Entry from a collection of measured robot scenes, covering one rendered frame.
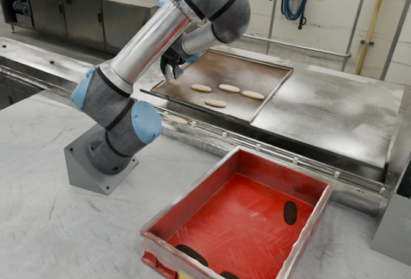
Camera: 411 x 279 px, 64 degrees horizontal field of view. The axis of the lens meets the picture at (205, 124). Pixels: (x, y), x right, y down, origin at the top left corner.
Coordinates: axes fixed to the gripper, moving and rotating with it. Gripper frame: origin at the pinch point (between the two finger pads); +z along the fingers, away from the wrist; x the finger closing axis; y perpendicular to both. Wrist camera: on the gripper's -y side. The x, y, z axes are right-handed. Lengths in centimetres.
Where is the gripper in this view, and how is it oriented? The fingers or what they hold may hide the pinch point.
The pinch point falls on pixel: (170, 78)
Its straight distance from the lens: 151.8
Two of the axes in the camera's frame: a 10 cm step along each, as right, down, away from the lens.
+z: 0.3, 7.9, 6.1
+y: 7.6, 3.8, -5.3
